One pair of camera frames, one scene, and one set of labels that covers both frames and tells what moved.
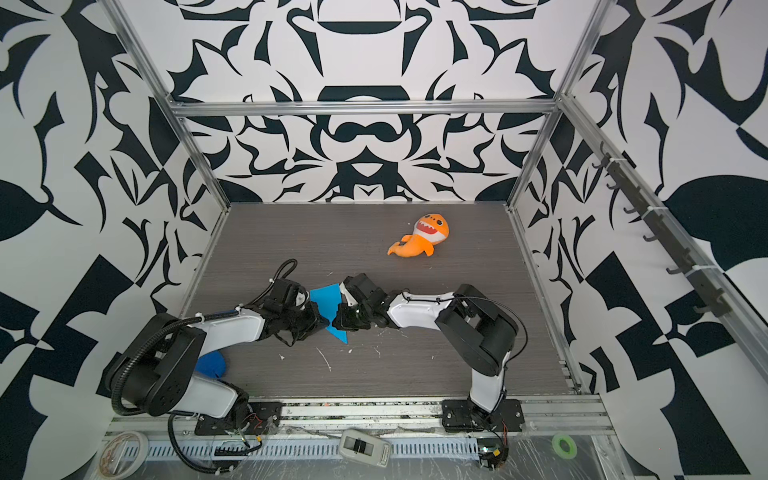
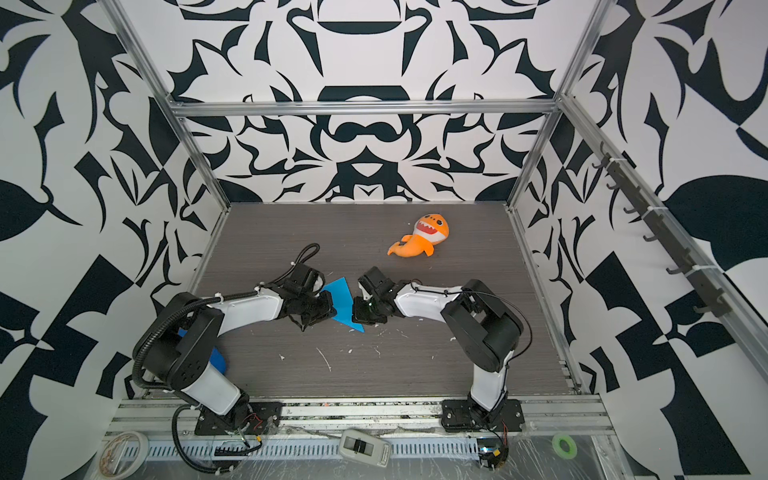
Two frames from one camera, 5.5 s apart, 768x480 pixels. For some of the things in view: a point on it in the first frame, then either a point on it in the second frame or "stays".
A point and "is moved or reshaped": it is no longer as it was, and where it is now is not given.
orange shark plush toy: x=430 y=229 stays
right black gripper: x=345 y=323 -> x=359 y=315
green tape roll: x=564 y=446 stays
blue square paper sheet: x=328 y=300 is moved or reshaped
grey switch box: x=364 y=447 stays
